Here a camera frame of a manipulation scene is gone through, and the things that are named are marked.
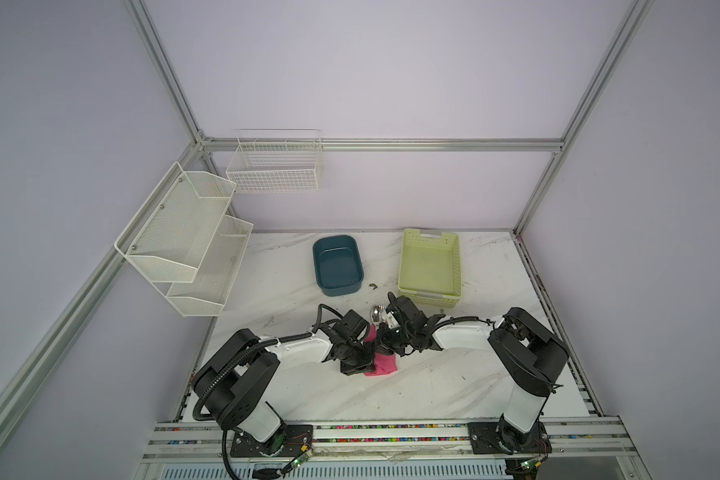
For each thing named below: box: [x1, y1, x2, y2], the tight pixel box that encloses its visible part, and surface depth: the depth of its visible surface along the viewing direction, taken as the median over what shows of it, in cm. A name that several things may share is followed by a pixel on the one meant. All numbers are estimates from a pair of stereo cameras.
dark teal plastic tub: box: [313, 235, 364, 297], surface depth 110 cm
